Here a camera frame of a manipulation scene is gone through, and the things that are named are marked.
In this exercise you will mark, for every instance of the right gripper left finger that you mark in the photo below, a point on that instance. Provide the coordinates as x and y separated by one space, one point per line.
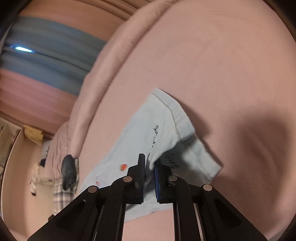
112 200

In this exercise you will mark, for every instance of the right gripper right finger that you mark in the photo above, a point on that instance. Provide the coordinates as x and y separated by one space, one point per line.
170 188

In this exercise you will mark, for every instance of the light blue strawberry pants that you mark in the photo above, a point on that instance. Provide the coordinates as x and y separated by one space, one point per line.
161 130

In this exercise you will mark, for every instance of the dark folded jeans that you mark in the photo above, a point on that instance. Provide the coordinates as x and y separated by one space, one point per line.
69 172

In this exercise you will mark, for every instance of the plaid pillow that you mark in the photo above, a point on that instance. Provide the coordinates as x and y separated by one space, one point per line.
61 197

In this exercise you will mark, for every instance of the stack of yellow books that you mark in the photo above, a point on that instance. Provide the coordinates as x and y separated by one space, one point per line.
34 134

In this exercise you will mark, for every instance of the pink curtain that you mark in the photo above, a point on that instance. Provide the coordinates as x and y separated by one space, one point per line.
34 103

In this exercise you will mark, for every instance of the white shelf cabinet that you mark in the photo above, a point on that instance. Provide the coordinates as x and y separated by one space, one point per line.
8 136

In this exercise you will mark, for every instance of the pink duvet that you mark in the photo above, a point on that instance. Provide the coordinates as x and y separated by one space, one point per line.
70 137

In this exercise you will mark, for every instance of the blue curtain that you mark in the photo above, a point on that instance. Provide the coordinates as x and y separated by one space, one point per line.
50 52

